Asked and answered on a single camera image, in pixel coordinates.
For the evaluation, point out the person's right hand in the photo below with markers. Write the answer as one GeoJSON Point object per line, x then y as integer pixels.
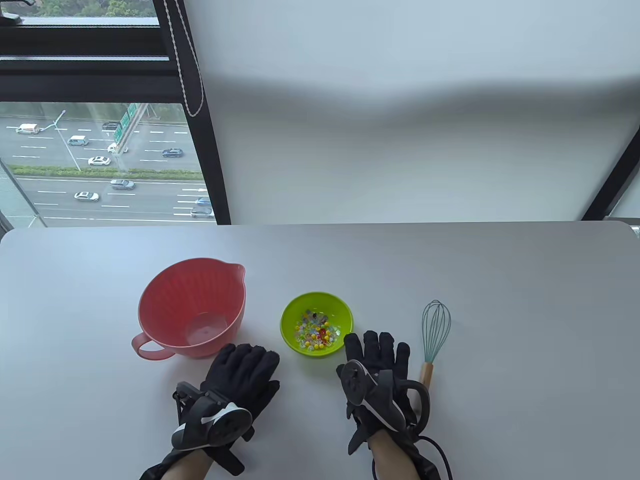
{"type": "Point", "coordinates": [380, 352]}

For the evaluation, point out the person's left hand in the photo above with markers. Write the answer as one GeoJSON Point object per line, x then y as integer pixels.
{"type": "Point", "coordinates": [240, 375]}

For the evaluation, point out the pile of plastic decorations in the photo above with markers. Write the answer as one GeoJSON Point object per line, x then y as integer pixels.
{"type": "Point", "coordinates": [316, 332]}

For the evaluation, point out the small green plastic bowl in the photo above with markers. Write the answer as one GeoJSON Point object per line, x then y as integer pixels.
{"type": "Point", "coordinates": [310, 302]}

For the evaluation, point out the pink salad bowl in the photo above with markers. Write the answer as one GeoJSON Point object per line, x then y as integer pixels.
{"type": "Point", "coordinates": [175, 305]}

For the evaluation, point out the person's right forearm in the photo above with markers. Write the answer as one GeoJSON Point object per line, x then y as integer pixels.
{"type": "Point", "coordinates": [392, 457]}

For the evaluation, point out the person's left forearm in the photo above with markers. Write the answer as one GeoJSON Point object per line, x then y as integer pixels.
{"type": "Point", "coordinates": [187, 462]}

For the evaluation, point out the right wrist tracking controller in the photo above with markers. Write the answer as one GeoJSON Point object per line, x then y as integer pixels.
{"type": "Point", "coordinates": [362, 387]}

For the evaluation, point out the wrist tracking controller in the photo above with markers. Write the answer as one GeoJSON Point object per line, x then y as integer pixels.
{"type": "Point", "coordinates": [362, 387]}
{"type": "Point", "coordinates": [220, 425]}

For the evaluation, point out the left wrist tracking controller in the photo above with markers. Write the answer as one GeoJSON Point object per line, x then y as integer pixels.
{"type": "Point", "coordinates": [220, 425]}

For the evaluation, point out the white roller blind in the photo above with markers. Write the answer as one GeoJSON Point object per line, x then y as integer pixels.
{"type": "Point", "coordinates": [400, 125]}

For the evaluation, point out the black slanted window post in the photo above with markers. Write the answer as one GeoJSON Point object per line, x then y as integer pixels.
{"type": "Point", "coordinates": [615, 180]}

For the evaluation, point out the black window frame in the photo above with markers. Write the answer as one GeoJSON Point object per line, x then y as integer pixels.
{"type": "Point", "coordinates": [75, 67]}

